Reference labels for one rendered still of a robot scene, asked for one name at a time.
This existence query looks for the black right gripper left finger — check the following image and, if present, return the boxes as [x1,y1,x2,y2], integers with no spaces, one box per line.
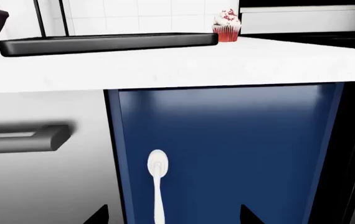
[83,203,109,224]

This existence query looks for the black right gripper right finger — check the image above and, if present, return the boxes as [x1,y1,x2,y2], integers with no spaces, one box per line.
[240,203,265,224]

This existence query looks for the black rectangular tray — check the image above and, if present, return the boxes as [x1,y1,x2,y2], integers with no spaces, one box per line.
[0,32,219,58]

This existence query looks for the red cupcake with white frosting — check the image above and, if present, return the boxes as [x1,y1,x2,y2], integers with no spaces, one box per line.
[212,8,242,43]

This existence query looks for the blue cabinet door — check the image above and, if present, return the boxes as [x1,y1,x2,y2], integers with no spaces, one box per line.
[103,82,345,224]

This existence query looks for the white dishwasher front panel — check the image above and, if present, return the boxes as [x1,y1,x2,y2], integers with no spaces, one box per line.
[0,90,125,224]

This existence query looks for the white cabinet door handle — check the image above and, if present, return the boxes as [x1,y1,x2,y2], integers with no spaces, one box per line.
[146,149,169,224]

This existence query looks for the dark grey bar handle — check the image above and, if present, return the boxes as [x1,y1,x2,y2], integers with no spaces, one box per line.
[0,124,71,155]

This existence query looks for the black metal rack frame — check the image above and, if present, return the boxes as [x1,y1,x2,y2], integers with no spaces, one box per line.
[34,0,70,39]

